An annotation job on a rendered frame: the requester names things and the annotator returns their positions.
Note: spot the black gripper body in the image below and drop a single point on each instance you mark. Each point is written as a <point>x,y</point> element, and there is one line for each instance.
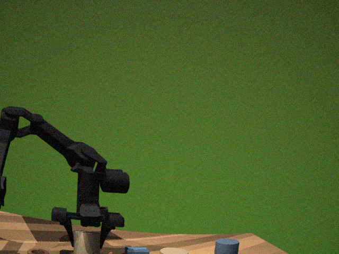
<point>61,215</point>

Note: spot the dark blue-grey cylinder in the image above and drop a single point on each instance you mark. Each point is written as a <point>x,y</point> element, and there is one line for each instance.
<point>226,246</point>

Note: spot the small blue block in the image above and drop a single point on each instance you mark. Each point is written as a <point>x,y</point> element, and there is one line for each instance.
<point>136,250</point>

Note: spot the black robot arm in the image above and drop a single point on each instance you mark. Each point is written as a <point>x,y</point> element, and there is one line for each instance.
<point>80,156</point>

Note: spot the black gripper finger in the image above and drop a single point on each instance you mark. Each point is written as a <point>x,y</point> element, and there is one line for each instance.
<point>69,230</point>
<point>104,232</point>

